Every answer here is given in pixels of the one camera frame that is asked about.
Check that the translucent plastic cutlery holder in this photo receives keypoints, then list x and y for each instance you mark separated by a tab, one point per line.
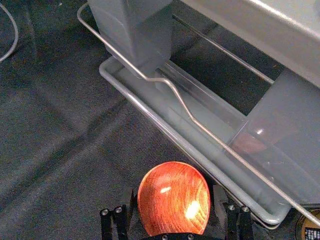
287	140

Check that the black table cloth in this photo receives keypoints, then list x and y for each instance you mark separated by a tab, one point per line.
62	120

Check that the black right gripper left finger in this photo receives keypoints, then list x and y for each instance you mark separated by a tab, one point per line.
120	225

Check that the rack with steel bars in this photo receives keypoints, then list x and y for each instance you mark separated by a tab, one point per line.
250	32

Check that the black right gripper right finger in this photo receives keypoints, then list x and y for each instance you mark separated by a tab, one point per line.
235	225

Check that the grey plastic drip tray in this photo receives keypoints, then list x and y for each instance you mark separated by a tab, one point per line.
160	110

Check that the round black labelled object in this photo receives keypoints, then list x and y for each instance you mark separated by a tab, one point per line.
310	227

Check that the red-brown wooden spoon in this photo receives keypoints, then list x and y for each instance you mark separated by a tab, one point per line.
172	197

